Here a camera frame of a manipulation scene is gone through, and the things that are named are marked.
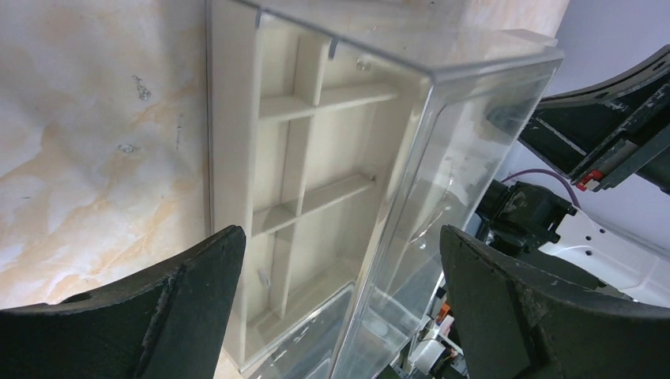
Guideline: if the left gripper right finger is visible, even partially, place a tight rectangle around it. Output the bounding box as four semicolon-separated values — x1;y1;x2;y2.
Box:
440;226;669;378

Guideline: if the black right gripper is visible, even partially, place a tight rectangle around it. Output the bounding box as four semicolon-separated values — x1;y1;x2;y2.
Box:
475;46;669;257

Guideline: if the beige compartment tray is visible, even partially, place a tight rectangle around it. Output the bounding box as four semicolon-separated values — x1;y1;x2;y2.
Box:
208;1;431;376

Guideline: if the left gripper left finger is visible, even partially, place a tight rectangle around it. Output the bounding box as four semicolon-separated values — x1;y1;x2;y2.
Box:
1;225;246;378

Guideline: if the clear acrylic box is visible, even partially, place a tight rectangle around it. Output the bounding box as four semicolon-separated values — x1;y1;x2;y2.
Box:
204;0;566;379

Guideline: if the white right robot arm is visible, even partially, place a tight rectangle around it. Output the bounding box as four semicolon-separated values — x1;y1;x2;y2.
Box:
476;181;669;307

